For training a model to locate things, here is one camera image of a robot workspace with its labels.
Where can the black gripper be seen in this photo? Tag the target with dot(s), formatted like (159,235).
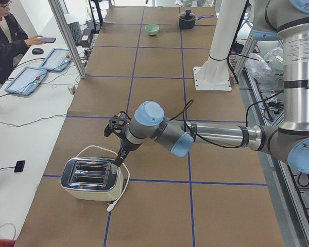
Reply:
(124,146)

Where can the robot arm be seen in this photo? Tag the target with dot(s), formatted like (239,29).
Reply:
(288,142)

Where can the green bowl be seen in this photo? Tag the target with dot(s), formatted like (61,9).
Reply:
(152,29)

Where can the cream chrome toaster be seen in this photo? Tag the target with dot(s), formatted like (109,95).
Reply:
(92,178)

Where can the small black box device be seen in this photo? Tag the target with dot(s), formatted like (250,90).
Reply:
(19,167)

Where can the far blue teach pendant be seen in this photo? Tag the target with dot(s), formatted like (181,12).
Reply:
(57,60)

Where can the blue teach pendant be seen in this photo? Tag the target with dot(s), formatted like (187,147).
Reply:
(57,60)
(26,81)

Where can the near blue teach pendant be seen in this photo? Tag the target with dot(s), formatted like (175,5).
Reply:
(26,81)

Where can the black computer mouse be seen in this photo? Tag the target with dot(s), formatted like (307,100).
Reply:
(37,51)

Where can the black smartphone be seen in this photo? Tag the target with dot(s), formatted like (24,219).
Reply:
(48,39)

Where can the black keyboard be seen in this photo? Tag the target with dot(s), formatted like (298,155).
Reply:
(75,31)

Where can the dark blue saucepan with lid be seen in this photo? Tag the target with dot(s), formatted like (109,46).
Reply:
(187,19)

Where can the person in black jacket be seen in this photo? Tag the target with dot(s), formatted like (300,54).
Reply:
(14,41)

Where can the clear plastic bag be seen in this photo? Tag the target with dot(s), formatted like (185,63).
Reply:
(266,70)

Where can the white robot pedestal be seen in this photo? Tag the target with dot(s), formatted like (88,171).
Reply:
(214,74)

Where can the aluminium frame post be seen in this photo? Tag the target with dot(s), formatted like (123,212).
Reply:
(63,27)

